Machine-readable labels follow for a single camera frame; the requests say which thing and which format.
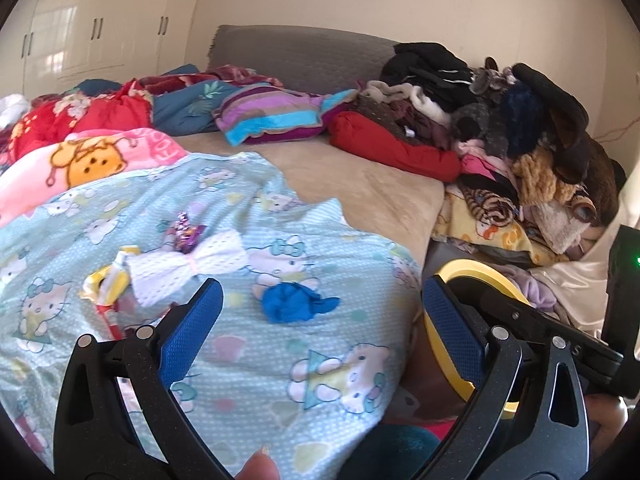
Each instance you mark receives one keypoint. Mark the pink cartoon bear blanket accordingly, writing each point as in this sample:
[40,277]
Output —
[40,185]

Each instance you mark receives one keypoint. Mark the white bundled garment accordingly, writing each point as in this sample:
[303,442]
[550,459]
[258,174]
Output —
[12,110]

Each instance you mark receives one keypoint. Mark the yellow white hair accessory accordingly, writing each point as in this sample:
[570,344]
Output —
[112,285]

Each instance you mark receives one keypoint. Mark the black jacket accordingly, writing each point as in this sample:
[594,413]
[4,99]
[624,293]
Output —
[425,67]

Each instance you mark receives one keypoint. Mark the tan fuzzy garment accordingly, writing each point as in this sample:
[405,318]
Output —
[540,175]

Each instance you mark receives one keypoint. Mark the yellow cartoon blanket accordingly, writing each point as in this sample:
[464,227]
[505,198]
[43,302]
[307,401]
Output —
[505,240]

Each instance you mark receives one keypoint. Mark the red wrapper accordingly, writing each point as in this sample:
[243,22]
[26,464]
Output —
[110,322]

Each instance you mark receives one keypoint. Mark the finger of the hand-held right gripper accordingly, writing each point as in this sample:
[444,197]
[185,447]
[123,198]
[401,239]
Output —
[560,332]

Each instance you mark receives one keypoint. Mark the maroon speckled garment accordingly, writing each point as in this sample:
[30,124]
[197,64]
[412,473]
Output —
[400,115]

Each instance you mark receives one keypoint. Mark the crimson cloth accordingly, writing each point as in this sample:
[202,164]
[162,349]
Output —
[440,430]

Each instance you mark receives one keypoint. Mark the dark blue furry garment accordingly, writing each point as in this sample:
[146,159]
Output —
[522,110]

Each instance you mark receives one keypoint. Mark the tiger-striped cloth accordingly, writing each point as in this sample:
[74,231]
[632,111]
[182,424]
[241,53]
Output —
[492,210]

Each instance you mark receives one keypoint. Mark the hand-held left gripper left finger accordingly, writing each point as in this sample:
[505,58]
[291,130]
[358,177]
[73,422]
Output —
[192,330]

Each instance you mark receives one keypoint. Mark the grey headboard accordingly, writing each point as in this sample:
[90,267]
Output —
[300,55]

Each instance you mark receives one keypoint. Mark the beige bed sheet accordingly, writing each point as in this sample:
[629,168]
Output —
[350,185]

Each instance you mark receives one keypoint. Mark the purple candy wrapper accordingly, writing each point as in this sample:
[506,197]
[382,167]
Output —
[185,237]

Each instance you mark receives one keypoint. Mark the grey speckled garment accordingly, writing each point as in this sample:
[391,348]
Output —
[475,120]

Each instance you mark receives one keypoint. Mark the person's left hand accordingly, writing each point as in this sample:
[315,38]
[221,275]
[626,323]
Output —
[257,467]

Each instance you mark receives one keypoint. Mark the red floral quilt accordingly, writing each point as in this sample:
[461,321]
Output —
[100,115]

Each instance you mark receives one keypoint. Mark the white mesh bow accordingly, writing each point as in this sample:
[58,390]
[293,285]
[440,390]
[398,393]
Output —
[165,270]

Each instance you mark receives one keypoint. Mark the blue floral quilt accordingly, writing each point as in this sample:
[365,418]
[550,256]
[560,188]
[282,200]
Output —
[190,110]

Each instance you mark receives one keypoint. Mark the blue cloth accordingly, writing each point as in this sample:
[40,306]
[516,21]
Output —
[287,305]

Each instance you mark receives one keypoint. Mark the black fleece garment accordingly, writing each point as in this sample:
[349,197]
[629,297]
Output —
[565,105]

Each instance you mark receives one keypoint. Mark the pink garment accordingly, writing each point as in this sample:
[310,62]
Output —
[480,162]

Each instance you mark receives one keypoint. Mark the yellow-rimmed trash bin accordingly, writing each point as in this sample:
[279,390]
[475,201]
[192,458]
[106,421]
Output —
[457,386]

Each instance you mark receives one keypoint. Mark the teal cloth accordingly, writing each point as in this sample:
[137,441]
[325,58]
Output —
[395,452]

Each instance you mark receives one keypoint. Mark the maroon floral blanket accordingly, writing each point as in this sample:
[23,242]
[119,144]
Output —
[240,76]

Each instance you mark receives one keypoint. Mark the person's right hand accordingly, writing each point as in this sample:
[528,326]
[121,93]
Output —
[607,420]

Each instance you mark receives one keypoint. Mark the red cushion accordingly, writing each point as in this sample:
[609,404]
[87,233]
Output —
[395,150]

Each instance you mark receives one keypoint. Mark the white fleece cloth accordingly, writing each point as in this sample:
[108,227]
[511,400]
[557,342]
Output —
[560,225]

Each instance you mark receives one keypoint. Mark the cream wardrobe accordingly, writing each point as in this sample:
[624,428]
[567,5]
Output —
[100,10]

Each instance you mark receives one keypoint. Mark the light blue cartoon cat blanket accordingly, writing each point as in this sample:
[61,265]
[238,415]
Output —
[280,360]

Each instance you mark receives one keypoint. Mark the lilac fleece cloth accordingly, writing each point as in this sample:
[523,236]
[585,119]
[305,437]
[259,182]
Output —
[537,287]

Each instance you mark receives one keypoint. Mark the cream garment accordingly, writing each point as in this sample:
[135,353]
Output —
[395,91]

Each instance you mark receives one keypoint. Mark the purple striped pillow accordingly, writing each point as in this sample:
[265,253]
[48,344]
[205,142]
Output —
[270,115]

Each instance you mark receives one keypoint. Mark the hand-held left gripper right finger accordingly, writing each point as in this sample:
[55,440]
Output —
[452,330]

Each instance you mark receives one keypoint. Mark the cream satin cloth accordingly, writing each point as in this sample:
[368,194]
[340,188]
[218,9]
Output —
[585,280]

